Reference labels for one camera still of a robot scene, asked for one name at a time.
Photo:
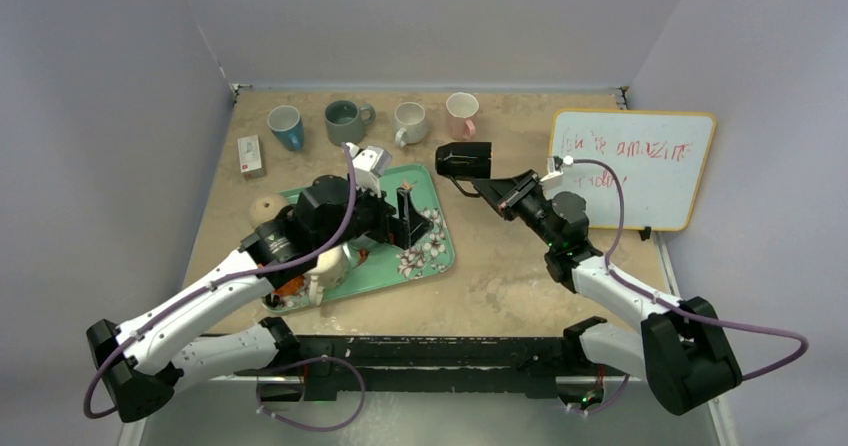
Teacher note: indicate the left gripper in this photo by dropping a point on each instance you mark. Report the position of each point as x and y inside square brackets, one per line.
[410, 224]

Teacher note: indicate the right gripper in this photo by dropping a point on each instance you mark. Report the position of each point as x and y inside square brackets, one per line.
[502, 195]

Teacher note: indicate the black mug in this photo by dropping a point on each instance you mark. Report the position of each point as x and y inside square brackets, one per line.
[464, 161]

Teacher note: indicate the pink faceted mug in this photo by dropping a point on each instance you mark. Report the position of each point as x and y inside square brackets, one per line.
[462, 109]

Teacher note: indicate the white speckled round mug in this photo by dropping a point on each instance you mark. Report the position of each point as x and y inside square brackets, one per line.
[410, 124]

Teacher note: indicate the grey flat-bottom mug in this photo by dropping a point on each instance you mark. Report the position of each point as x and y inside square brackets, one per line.
[345, 121]

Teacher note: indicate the blue textured mug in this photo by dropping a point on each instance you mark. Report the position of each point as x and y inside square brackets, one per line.
[285, 123]

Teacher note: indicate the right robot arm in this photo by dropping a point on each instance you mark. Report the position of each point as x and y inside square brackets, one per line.
[676, 346]

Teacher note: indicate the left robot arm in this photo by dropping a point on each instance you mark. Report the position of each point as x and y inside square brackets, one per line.
[144, 362]

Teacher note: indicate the orange mug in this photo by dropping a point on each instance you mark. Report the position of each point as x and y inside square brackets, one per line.
[291, 288]

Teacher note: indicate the beige round mug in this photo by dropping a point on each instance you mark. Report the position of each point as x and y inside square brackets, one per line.
[265, 208]

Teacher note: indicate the green floral tray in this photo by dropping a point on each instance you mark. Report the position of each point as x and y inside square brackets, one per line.
[375, 266]

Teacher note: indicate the yellow framed whiteboard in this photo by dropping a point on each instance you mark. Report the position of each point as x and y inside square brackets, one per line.
[639, 169]

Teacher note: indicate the small white red box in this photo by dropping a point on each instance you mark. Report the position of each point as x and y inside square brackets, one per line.
[251, 163]

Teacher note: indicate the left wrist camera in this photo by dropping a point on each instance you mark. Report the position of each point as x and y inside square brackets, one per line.
[369, 165]

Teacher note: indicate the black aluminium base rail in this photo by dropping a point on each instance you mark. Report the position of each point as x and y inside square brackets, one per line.
[329, 365]

